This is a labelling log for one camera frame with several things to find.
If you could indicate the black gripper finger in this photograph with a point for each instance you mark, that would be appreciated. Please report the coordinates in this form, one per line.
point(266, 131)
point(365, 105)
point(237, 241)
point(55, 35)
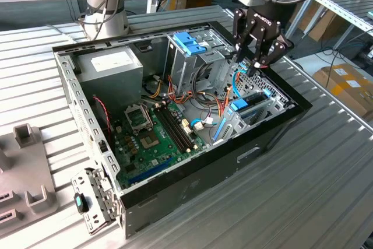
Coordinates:
point(279, 50)
point(238, 33)

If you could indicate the hard disk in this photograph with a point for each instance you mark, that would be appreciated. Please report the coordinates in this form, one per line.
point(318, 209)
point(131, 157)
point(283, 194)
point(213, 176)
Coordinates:
point(239, 105)

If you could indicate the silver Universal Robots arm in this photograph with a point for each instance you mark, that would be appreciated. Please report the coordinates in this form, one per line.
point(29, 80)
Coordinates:
point(105, 7)

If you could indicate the metal disk bay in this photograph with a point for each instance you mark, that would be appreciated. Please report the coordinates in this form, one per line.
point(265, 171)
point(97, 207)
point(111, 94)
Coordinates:
point(233, 123)

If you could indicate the cardboard box under desk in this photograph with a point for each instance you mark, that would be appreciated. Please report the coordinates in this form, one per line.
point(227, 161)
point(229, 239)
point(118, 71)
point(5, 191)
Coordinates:
point(320, 27)

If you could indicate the blue plastic drive latch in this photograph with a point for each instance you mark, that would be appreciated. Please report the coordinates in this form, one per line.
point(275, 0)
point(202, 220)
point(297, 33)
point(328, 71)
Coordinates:
point(189, 45)

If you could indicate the metal drive cage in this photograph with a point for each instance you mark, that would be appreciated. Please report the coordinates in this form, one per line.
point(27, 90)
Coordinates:
point(186, 68)

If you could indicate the metal slat side table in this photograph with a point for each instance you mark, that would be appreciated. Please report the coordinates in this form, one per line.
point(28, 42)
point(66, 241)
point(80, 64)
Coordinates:
point(335, 7)

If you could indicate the cardboard box with labels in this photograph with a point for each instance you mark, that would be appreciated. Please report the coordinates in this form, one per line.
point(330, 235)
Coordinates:
point(349, 97)

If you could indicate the black RAM slot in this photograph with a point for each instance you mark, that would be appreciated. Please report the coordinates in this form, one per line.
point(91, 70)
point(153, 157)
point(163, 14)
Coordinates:
point(179, 127)
point(176, 129)
point(169, 131)
point(172, 130)

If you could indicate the grey power supply unit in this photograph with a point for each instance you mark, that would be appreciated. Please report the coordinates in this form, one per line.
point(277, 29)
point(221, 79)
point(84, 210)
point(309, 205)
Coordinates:
point(110, 85)

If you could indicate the green motherboard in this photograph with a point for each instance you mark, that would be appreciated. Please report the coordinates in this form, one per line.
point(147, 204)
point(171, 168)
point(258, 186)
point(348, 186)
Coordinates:
point(163, 150)

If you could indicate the open black PC case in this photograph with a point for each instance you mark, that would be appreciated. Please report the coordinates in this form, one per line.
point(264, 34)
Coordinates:
point(204, 179)

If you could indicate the blue expansion slot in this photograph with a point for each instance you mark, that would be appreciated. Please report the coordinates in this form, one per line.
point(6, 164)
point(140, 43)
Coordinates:
point(151, 170)

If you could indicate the black teal latch clip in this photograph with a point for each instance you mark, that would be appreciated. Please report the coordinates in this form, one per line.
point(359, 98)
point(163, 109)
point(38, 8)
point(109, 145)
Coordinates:
point(78, 202)

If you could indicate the grey parts rack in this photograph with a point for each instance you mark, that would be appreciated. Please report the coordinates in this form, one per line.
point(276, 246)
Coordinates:
point(26, 170)

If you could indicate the metal expansion slot bracket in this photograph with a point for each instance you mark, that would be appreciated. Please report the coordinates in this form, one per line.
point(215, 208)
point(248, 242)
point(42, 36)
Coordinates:
point(93, 220)

